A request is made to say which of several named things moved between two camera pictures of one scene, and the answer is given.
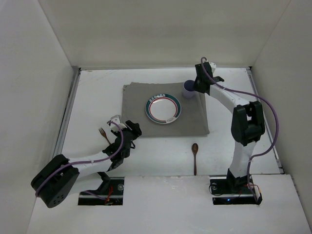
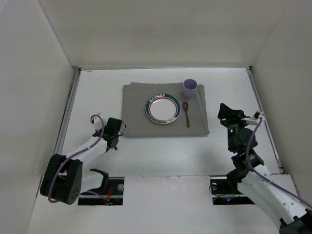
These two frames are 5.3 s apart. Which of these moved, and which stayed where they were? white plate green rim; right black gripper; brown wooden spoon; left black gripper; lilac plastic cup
Moved: left black gripper; right black gripper; brown wooden spoon
Stayed: white plate green rim; lilac plastic cup
